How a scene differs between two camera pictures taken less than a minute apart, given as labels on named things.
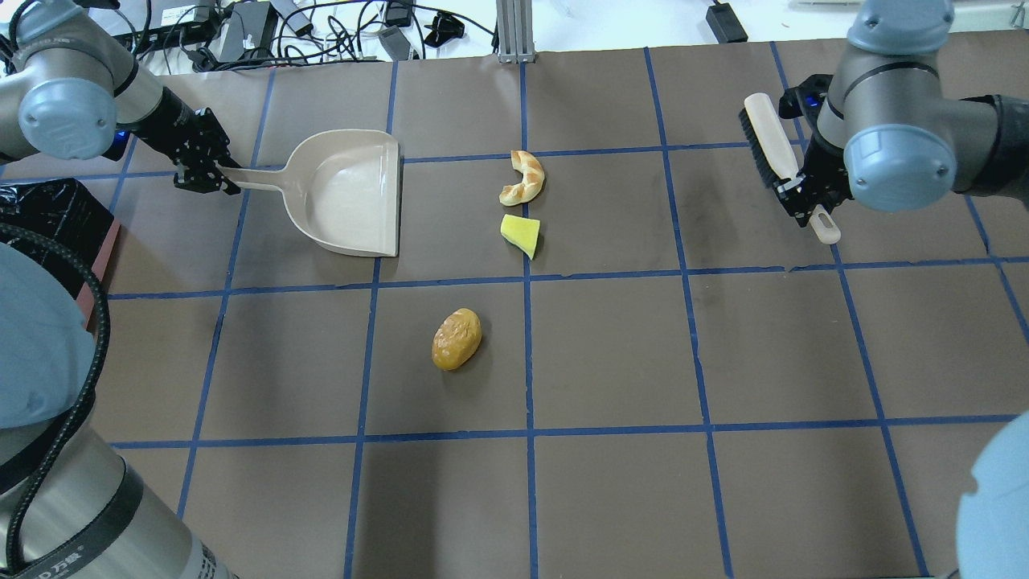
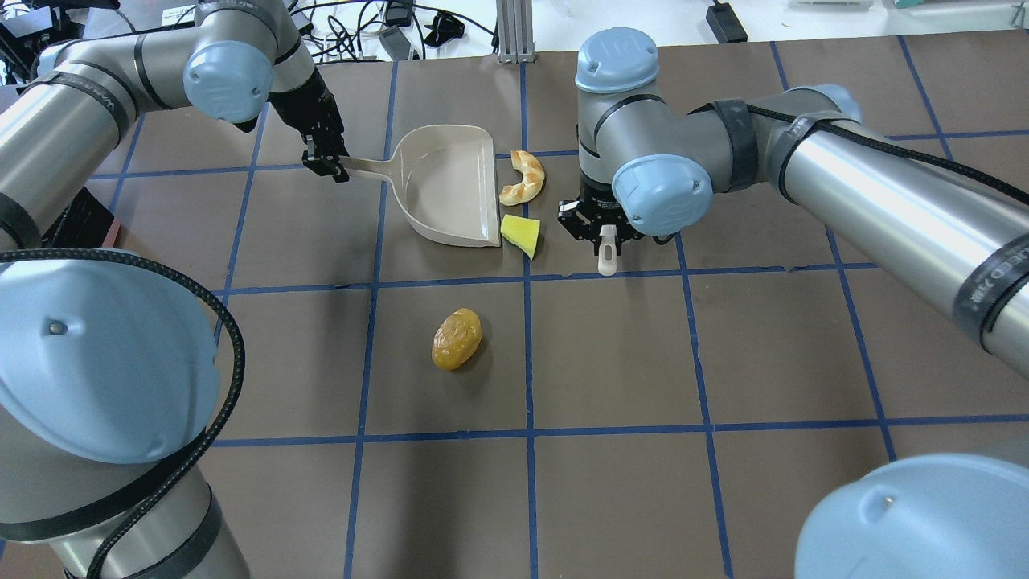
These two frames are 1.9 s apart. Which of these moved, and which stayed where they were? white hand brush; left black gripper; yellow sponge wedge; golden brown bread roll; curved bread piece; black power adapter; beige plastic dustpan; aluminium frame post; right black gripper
Moved: right black gripper; beige plastic dustpan; white hand brush; left black gripper
Stayed: yellow sponge wedge; golden brown bread roll; black power adapter; aluminium frame post; curved bread piece
